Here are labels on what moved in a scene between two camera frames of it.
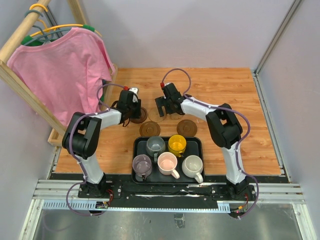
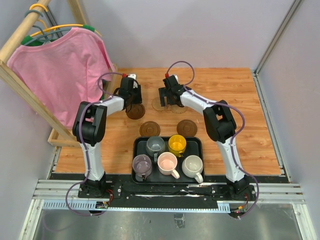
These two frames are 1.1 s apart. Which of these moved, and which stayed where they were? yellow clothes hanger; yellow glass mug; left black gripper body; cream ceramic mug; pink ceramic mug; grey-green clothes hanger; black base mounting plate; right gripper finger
Moved: left black gripper body; right gripper finger
Stayed: pink ceramic mug; cream ceramic mug; grey-green clothes hanger; yellow clothes hanger; black base mounting plate; yellow glass mug
